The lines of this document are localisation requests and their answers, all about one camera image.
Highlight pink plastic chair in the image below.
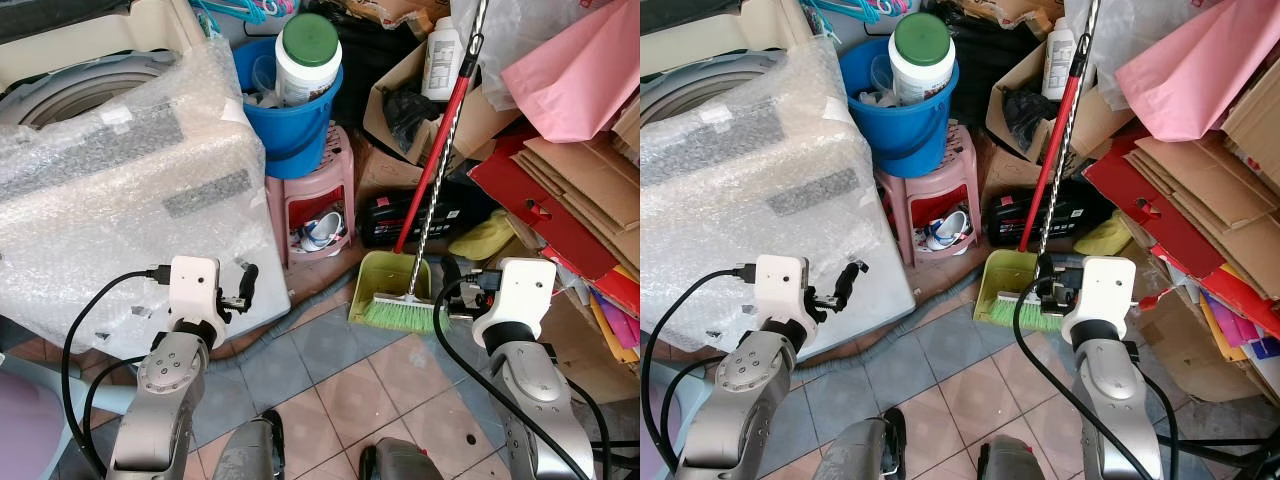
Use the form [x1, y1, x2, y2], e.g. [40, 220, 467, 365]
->
[0, 350, 113, 480]
[640, 428, 683, 480]

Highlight green broom with striped handle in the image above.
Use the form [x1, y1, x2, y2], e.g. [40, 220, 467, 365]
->
[985, 0, 1102, 333]
[359, 0, 490, 335]

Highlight yellow-green dustpan with red handle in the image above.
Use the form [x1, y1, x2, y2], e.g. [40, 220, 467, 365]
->
[973, 40, 1092, 323]
[347, 35, 482, 324]

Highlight black and red tool case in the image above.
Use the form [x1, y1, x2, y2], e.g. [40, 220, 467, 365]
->
[356, 189, 492, 250]
[987, 189, 1112, 249]

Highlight white top-load washing machine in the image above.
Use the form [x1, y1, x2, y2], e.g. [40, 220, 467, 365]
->
[640, 0, 917, 353]
[0, 0, 293, 353]

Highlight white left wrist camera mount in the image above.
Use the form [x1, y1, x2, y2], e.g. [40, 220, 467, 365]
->
[167, 255, 222, 323]
[749, 255, 811, 323]

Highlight pink paper bag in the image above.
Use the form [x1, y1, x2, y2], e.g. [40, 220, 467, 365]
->
[500, 0, 641, 145]
[1114, 0, 1280, 143]

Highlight clear plastic bag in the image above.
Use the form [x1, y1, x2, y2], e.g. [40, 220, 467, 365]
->
[1064, 0, 1193, 83]
[449, 0, 563, 112]

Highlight teal plastic clothes hangers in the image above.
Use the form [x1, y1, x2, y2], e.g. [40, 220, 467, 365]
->
[799, 0, 917, 27]
[189, 0, 302, 27]

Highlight grey robot leg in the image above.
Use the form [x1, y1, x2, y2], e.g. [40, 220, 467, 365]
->
[357, 436, 447, 480]
[975, 436, 1051, 480]
[213, 409, 287, 480]
[812, 407, 908, 480]

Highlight white plastic detergent bottle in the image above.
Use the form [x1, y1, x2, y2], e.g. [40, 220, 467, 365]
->
[1042, 17, 1080, 101]
[421, 16, 467, 103]

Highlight stack of flat brown cardboard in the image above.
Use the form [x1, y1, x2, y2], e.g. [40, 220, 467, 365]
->
[518, 134, 641, 273]
[1132, 133, 1280, 301]

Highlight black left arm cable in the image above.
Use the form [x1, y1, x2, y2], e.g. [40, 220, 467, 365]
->
[640, 264, 757, 473]
[61, 265, 173, 476]

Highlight pink plastic stool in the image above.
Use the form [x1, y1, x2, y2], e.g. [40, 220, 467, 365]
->
[264, 124, 358, 272]
[875, 124, 982, 268]

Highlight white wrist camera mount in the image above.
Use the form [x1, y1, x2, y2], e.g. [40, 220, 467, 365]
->
[469, 257, 559, 348]
[167, 255, 222, 323]
[1060, 256, 1138, 346]
[749, 255, 811, 323]

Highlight white and blue shoes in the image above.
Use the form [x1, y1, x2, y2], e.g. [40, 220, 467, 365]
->
[921, 209, 972, 252]
[292, 211, 349, 254]

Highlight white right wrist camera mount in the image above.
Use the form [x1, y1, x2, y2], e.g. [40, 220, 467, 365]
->
[469, 257, 559, 348]
[1060, 256, 1138, 346]

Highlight clear bubble wrap sheet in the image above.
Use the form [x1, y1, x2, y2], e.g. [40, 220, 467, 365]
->
[640, 38, 917, 353]
[0, 38, 293, 353]

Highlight black plastic bag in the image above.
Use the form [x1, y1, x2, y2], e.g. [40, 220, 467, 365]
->
[1002, 87, 1060, 152]
[384, 87, 442, 152]

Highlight grey left robot leg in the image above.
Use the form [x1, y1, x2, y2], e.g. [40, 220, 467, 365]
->
[812, 407, 908, 480]
[213, 409, 287, 480]

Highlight open brown cardboard box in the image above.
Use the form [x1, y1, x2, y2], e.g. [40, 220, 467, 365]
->
[363, 40, 522, 167]
[985, 45, 1137, 161]

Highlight red cardboard sheet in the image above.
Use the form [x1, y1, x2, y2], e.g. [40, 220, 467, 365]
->
[1082, 128, 1280, 339]
[467, 133, 641, 317]

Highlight grey right robot leg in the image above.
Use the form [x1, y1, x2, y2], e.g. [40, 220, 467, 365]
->
[975, 436, 1051, 480]
[357, 436, 447, 480]

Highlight yellow cloth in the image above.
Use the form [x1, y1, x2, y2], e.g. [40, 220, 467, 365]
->
[1074, 211, 1137, 257]
[446, 209, 517, 264]

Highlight white jar with green lid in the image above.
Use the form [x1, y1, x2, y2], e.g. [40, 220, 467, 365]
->
[888, 13, 957, 108]
[274, 13, 344, 108]

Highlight colourful paper folders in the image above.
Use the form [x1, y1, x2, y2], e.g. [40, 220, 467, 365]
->
[574, 264, 641, 352]
[1194, 288, 1280, 367]

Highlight blue plastic bucket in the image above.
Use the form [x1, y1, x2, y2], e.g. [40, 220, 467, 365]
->
[233, 38, 345, 180]
[840, 38, 960, 180]

